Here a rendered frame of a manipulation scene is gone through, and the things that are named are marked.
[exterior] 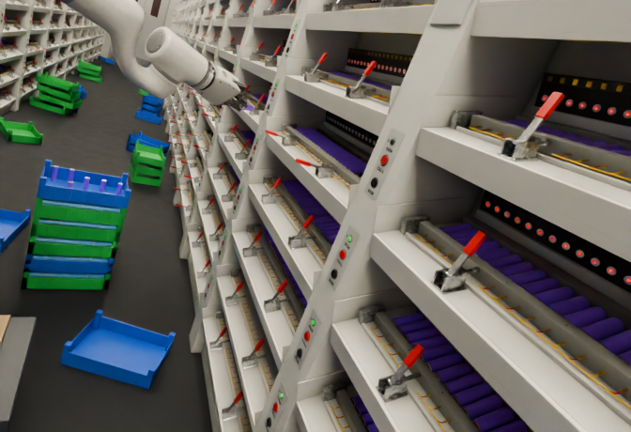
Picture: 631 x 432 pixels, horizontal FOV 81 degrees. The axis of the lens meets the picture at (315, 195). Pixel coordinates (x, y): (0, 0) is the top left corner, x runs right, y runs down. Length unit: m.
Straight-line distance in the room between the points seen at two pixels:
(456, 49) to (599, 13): 0.19
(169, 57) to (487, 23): 0.68
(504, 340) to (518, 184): 0.18
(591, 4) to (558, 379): 0.39
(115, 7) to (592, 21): 0.79
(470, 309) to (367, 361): 0.22
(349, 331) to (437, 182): 0.31
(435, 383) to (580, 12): 0.51
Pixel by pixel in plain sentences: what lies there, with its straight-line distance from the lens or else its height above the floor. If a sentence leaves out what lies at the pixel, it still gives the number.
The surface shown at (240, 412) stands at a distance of 1.27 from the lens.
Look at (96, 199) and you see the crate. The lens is 1.67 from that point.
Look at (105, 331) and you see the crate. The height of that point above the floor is 0.00.
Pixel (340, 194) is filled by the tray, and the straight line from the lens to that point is 0.77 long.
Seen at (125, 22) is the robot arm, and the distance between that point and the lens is 0.92.
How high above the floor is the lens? 1.12
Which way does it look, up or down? 15 degrees down
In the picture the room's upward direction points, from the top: 22 degrees clockwise
